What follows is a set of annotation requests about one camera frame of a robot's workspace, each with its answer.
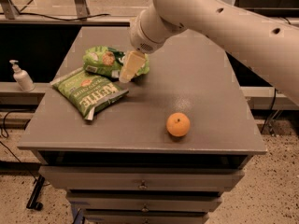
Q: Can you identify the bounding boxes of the green rice chip bag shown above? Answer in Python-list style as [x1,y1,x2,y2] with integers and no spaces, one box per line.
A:
[83,46,150,79]

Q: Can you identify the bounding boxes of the black cable on ledge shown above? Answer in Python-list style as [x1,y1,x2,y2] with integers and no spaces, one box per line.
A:
[0,11,111,22]

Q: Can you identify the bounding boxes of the top grey drawer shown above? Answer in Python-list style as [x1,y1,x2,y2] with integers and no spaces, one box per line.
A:
[39,166,244,192]

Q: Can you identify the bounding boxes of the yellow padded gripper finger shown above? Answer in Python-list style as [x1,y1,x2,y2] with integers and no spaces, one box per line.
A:
[119,50,146,83]

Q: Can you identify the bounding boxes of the orange fruit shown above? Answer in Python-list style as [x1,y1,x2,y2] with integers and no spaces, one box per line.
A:
[166,112,191,137]

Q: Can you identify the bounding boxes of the white pump bottle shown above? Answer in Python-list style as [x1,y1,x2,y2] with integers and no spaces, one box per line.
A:
[9,60,35,92]

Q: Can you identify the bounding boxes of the middle grey drawer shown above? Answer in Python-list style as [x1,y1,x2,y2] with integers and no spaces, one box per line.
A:
[66,192,222,213]

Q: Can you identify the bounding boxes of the black metal floor bracket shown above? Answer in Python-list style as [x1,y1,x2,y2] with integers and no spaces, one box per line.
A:
[26,175,45,211]

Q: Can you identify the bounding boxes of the black cable on floor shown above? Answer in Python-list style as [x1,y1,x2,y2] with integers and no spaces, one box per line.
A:
[0,108,40,185]

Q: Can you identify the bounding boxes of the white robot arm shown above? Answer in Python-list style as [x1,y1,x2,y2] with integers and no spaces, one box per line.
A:
[129,0,299,105]

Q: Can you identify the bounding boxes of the bottom grey drawer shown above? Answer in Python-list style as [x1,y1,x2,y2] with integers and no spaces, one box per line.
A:
[84,211,208,224]

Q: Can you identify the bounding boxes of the black cable at right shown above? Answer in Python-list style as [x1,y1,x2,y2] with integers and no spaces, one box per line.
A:
[260,87,278,134]

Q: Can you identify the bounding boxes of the green jalapeno Kettle chip bag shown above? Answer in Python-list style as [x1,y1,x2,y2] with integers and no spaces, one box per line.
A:
[50,68,128,120]

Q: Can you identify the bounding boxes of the grey drawer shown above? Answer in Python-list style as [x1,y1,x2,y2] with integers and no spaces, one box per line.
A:
[39,166,244,192]
[66,192,222,213]
[84,211,208,224]

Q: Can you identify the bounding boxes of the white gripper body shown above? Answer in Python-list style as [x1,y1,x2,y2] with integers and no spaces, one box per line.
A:
[129,8,165,54]

